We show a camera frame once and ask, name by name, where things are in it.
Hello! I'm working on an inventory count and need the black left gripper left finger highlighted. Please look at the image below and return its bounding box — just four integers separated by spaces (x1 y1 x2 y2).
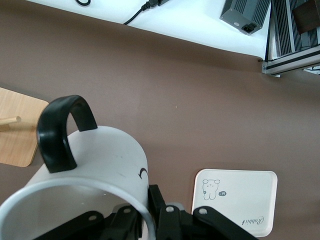
37 203 145 240

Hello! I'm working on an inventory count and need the grey power supply box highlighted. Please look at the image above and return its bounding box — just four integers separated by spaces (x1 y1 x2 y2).
219 0 272 36

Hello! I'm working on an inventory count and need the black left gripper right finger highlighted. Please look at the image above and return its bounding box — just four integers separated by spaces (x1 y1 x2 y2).
147 184 259 240

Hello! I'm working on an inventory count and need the wooden mug tree rack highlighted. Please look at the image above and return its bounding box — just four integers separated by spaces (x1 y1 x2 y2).
0 87 50 168

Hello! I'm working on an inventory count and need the white mug with black handle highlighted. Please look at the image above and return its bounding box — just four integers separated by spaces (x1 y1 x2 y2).
0 94 157 240

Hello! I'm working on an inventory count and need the aluminium profile post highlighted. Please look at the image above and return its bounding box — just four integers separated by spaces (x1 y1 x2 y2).
261 0 320 79

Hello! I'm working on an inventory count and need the dark brown board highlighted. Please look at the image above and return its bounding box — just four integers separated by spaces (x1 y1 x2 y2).
292 0 320 35

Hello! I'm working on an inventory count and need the cream tray with bear print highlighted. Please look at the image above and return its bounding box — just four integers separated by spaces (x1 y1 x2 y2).
191 168 279 238

